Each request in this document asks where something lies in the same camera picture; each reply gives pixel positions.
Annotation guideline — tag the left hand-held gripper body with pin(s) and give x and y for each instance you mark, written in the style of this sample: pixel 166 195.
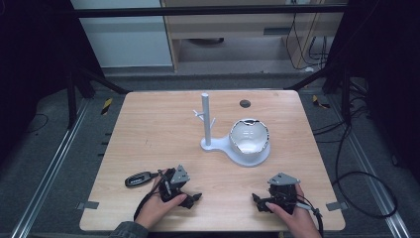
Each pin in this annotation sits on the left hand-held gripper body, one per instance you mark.
pixel 173 185

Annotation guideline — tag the white key stand with pole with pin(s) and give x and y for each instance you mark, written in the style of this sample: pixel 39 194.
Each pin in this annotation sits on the white key stand with pole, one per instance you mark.
pixel 244 158

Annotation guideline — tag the white cabinet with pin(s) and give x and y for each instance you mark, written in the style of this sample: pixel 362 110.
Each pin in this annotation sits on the white cabinet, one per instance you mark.
pixel 125 39

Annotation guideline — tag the person's left hand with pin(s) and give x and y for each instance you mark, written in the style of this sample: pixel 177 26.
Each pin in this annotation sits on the person's left hand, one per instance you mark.
pixel 153 210

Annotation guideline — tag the black car key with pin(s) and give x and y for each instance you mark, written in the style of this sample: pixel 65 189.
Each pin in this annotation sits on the black car key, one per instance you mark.
pixel 137 179

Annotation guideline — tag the person's right hand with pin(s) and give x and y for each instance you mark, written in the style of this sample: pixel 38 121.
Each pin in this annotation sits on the person's right hand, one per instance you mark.
pixel 298 219

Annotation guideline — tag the white bowl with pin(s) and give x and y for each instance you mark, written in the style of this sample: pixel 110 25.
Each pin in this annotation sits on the white bowl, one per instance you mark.
pixel 248 137

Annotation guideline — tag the metal floor rail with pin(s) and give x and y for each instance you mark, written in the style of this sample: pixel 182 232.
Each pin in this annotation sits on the metal floor rail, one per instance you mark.
pixel 49 168
pixel 373 178

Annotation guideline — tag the black metal stand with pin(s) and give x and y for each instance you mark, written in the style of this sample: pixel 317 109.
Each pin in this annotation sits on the black metal stand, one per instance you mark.
pixel 345 95
pixel 71 99

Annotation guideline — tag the wooden desk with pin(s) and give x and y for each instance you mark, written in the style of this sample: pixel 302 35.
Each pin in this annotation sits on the wooden desk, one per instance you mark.
pixel 231 28

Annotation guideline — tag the dark round table grommet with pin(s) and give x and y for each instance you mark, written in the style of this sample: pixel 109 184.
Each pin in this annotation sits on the dark round table grommet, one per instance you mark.
pixel 245 103

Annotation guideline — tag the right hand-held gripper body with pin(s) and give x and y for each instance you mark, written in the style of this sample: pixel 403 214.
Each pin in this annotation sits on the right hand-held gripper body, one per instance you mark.
pixel 284 195

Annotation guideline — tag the black curtain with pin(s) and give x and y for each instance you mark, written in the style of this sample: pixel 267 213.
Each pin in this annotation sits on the black curtain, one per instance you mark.
pixel 386 66
pixel 33 49

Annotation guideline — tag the yellow black floor tape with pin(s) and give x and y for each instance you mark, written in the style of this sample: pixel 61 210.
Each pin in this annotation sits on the yellow black floor tape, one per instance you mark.
pixel 319 102
pixel 106 106

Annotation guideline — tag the grey tape strip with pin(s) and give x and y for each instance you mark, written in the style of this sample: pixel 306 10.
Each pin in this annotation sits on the grey tape strip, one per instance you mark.
pixel 88 205
pixel 336 206

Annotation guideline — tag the black horizontal frame bar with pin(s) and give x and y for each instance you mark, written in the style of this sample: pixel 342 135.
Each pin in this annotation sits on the black horizontal frame bar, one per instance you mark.
pixel 198 11

